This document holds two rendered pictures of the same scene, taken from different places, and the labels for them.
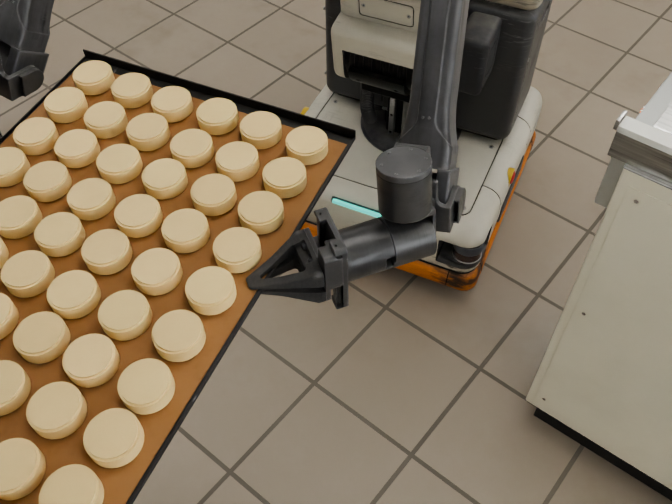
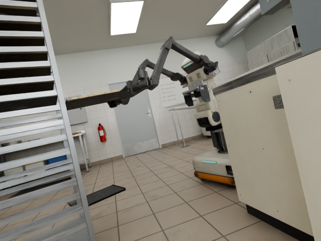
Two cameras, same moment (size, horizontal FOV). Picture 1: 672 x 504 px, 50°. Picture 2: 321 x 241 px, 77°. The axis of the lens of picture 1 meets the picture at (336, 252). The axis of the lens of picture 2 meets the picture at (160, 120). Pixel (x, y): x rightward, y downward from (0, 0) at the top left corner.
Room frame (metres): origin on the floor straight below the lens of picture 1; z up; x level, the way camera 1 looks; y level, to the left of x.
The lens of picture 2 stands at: (-0.57, -0.94, 0.74)
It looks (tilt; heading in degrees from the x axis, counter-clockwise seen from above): 0 degrees down; 36
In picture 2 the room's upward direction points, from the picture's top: 13 degrees counter-clockwise
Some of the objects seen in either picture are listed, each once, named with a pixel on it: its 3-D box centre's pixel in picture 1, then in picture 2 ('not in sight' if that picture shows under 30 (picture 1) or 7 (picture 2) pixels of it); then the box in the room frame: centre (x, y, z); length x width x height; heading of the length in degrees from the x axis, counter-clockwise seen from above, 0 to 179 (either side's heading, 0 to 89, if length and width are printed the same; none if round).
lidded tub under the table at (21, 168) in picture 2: not in sight; (18, 171); (1.10, 4.39, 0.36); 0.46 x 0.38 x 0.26; 49
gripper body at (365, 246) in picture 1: (353, 252); (135, 87); (0.49, -0.02, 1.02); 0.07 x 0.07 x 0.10; 21
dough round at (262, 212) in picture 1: (261, 212); not in sight; (0.54, 0.08, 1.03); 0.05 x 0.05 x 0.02
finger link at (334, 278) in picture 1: (289, 266); (125, 88); (0.47, 0.05, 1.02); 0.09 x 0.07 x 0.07; 111
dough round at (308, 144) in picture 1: (306, 145); not in sight; (0.64, 0.03, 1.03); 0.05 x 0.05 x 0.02
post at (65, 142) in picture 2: not in sight; (59, 115); (0.27, 0.62, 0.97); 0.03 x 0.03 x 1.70; 66
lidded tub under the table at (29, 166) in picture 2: not in sight; (38, 166); (1.41, 4.14, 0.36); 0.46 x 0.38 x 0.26; 51
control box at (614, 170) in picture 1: (642, 138); not in sight; (0.95, -0.53, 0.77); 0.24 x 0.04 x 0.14; 142
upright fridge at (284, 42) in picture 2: not in sight; (287, 80); (5.23, -0.66, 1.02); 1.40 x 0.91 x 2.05; 51
